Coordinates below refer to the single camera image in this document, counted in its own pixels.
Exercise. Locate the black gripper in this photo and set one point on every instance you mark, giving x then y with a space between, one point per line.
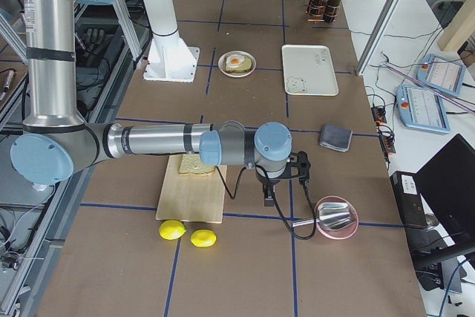
268 182

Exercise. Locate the bread slice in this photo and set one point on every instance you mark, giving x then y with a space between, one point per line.
192 164
244 68

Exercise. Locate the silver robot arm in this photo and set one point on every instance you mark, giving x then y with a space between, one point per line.
56 142

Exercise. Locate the cream bear tray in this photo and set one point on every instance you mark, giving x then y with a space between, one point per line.
308 71

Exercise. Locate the metal scoop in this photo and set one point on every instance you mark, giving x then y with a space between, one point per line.
332 216

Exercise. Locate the right yellow lemon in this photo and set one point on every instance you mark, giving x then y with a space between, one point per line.
203 238

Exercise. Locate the yellow lemon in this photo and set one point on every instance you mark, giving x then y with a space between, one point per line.
171 230
203 238

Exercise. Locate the pink bowl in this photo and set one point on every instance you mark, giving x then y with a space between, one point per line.
346 232

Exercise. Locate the wooden cutting board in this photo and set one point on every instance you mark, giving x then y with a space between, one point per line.
191 197

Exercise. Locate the grey folded cloth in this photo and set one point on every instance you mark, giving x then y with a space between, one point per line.
335 137

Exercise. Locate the left yellow lemon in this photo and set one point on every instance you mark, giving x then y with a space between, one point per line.
171 230

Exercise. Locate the bread slice on plate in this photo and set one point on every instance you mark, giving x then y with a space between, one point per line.
244 68

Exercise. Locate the fried egg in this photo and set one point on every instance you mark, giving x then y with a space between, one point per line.
234 61

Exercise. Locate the white plate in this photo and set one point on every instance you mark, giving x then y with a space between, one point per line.
222 61

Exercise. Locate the black computer box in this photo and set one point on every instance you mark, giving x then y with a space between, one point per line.
408 200

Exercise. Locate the near teach pendant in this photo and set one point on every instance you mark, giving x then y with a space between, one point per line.
421 109

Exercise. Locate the teach pendant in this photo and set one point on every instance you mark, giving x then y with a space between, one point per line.
442 74
421 109

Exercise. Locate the black monitor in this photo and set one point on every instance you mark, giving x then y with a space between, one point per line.
446 182

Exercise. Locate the far teach pendant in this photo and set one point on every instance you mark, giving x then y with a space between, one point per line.
442 74

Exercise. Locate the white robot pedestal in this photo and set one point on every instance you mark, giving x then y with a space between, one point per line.
169 57

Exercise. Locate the copper wire bottle rack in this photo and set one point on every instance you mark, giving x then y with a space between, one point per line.
322 10

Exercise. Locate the aluminium frame post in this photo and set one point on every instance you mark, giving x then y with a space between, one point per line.
379 29

